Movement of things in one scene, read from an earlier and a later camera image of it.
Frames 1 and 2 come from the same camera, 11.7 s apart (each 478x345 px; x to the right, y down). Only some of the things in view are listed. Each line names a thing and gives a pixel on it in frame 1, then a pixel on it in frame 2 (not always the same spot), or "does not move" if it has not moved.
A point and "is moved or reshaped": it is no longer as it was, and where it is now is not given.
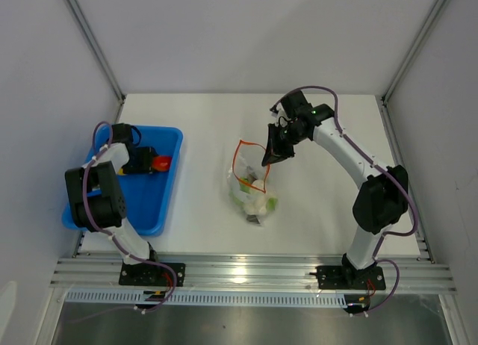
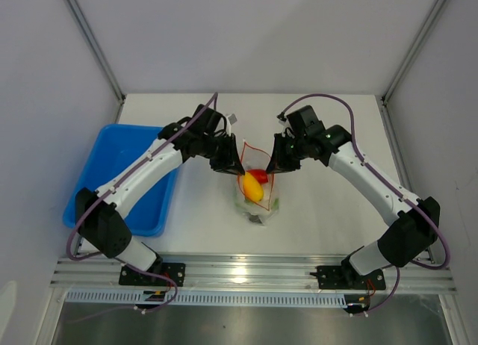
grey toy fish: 251,174 -> 255,218
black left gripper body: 141,163 -> 213,147
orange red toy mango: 162,163 is moved or reshaped
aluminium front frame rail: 249,274 does not move
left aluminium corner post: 79,16 does not move
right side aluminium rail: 422,239 does not move
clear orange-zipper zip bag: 247,182 is moved or reshaped
